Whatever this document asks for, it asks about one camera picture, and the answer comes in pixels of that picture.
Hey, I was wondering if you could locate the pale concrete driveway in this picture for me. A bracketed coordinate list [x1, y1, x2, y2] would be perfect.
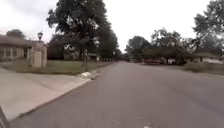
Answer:
[0, 67, 96, 122]

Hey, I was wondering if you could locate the grass lawn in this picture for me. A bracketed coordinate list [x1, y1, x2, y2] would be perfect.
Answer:
[0, 59, 114, 76]

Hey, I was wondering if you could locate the red car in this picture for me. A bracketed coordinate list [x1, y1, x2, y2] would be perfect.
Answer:
[144, 58, 161, 65]

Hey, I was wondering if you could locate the grey asphalt road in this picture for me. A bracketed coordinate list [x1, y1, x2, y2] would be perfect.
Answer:
[8, 60, 224, 128]

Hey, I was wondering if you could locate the pale low house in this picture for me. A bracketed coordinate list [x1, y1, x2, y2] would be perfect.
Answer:
[193, 51, 224, 65]

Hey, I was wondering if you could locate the large dark tree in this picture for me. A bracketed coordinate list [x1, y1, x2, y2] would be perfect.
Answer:
[45, 0, 119, 71]

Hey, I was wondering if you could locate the group of trees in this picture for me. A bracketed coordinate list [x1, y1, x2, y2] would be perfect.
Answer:
[124, 35, 153, 63]

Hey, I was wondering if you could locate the building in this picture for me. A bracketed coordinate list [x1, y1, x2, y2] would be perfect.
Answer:
[87, 52, 101, 62]

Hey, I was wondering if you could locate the tall tree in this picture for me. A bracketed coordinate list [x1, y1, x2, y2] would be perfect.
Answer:
[192, 0, 224, 56]

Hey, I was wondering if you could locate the grass verge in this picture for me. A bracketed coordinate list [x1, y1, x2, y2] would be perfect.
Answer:
[181, 61, 224, 76]

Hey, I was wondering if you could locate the white vehicle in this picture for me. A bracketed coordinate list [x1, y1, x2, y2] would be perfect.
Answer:
[167, 58, 177, 65]

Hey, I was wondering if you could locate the brick pillar with lamp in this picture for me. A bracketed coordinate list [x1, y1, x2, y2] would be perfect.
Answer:
[30, 30, 48, 69]

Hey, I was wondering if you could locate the beige house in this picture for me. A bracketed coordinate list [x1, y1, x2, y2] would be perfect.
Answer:
[0, 34, 39, 62]

